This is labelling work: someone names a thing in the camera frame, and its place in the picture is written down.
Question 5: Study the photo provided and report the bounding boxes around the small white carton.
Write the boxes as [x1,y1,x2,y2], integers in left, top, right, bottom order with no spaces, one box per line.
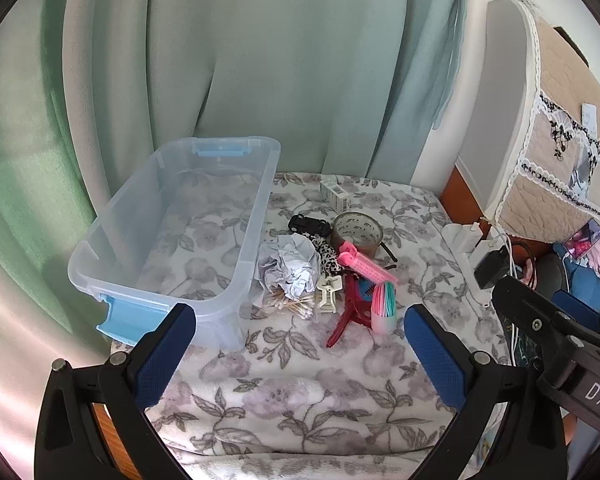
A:
[320,176,352,212]

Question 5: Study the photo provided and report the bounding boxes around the blue cloth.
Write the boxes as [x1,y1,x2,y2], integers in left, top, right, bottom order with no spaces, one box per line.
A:
[552,255,600,311]

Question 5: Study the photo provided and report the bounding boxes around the clear plastic storage box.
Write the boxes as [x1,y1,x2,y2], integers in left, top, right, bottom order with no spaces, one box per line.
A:
[67,136,282,352]

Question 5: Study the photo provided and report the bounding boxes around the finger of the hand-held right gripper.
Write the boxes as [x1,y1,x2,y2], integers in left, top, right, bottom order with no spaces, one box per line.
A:
[491,276,600,348]
[552,292,600,328]

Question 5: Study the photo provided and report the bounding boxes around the brown tape roll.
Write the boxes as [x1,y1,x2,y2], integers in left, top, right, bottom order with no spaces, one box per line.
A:
[331,211,383,256]

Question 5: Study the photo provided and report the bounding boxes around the black power adapter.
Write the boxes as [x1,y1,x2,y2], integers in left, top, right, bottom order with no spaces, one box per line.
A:
[474,246,512,290]

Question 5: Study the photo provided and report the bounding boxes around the dark looped cable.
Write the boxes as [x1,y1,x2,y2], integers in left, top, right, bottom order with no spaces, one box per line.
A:
[510,242,538,286]

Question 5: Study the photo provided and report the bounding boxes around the white cable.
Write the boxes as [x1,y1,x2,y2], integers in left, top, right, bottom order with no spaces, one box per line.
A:
[500,232,523,351]

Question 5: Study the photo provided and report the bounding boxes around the white power strip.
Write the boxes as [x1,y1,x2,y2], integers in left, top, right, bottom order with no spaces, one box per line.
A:
[442,221,498,291]

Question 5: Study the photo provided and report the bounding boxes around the black toy car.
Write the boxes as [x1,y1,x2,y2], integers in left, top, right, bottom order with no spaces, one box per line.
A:
[288,214,332,237]

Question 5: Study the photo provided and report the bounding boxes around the beige hair claw clip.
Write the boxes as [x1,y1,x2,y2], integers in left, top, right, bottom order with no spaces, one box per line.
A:
[316,275,345,313]

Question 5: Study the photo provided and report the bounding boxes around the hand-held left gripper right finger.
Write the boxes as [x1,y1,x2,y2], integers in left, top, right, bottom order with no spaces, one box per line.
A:
[404,304,568,480]

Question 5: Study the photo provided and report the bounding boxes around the floral fleece blanket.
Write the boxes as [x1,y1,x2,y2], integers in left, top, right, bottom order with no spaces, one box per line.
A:
[111,172,511,480]

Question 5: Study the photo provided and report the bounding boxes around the leopard print scrunchie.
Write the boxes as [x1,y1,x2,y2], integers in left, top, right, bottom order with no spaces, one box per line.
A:
[300,231,342,276]

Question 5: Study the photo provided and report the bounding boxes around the red hair claw clip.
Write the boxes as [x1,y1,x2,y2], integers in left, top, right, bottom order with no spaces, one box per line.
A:
[326,275,376,348]

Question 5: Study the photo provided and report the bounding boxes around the white paper ball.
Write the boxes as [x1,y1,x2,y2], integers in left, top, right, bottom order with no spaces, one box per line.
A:
[254,235,322,306]

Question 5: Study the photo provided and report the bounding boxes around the bundle of cotton swabs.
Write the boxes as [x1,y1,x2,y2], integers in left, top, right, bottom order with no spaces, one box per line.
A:
[264,287,317,320]

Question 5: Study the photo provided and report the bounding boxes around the pink hair roller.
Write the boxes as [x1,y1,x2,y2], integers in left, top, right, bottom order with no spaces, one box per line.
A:
[336,241,400,285]

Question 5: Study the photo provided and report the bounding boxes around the pale green curtain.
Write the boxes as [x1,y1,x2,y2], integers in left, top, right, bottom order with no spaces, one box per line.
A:
[0,0,473,356]

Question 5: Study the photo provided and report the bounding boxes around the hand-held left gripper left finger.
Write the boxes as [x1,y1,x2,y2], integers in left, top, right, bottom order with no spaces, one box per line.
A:
[34,302,197,480]

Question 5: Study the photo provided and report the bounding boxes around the beige quilted lace cover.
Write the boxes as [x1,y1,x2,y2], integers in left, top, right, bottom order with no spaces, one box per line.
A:
[485,0,600,238]

